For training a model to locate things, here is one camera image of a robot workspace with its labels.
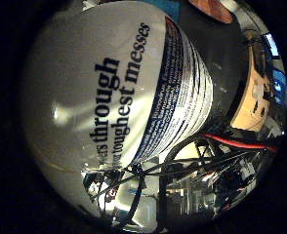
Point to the white spray bottle with label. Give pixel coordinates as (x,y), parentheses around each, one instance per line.
(101,97)

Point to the light wooden desk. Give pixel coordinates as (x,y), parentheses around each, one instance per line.
(252,97)

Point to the blue lit monitor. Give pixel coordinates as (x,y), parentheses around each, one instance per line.
(278,78)

